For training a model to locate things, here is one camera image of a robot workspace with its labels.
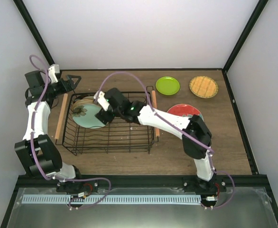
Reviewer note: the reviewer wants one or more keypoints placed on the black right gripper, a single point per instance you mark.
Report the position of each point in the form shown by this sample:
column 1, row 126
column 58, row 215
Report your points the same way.
column 103, row 115

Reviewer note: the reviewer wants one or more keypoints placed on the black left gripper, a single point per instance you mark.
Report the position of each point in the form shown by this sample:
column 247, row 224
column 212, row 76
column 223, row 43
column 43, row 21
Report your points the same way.
column 70, row 83

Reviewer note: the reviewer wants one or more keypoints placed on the light teal flower plate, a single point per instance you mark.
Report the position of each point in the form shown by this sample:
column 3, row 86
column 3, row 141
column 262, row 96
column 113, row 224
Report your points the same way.
column 84, row 116

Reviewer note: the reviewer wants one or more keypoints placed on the lime green plate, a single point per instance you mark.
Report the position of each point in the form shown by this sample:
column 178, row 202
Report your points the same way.
column 167, row 85

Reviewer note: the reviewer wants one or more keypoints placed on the red and teal plate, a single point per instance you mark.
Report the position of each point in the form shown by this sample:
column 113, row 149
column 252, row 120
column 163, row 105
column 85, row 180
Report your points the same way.
column 184, row 110

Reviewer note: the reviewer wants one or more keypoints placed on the yellow woven pattern plate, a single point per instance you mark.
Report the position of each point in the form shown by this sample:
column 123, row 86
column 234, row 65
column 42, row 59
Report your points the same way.
column 203, row 87

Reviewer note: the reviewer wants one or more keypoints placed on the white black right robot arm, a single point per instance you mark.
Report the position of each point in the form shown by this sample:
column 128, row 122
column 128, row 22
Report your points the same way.
column 192, row 131

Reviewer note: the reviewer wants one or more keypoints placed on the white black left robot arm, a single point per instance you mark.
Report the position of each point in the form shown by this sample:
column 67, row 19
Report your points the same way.
column 37, row 152

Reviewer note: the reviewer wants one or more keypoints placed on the dark brown plate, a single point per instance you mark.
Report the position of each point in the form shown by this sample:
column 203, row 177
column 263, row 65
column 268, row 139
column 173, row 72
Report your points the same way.
column 86, row 97

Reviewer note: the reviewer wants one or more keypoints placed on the beige floral plate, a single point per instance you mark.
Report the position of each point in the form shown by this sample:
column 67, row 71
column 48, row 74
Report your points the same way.
column 81, row 103

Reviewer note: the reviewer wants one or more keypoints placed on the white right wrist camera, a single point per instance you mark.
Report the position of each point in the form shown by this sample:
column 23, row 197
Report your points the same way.
column 99, row 98

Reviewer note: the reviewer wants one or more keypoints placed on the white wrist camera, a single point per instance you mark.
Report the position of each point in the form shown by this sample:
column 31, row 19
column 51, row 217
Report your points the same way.
column 53, row 71
column 99, row 98

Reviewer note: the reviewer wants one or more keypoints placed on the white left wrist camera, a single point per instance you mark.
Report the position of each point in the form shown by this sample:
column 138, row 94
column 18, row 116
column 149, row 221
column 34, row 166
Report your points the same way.
column 53, row 71

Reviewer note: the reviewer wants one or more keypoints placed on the white slotted cable duct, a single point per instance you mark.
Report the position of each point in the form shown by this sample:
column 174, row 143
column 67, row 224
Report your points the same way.
column 113, row 199

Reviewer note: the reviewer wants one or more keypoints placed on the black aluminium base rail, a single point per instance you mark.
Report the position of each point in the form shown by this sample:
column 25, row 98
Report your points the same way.
column 188, row 183

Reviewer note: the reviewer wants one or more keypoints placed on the black enclosure frame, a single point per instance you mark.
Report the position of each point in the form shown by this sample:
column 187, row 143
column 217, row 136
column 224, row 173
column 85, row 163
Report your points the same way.
column 41, row 45

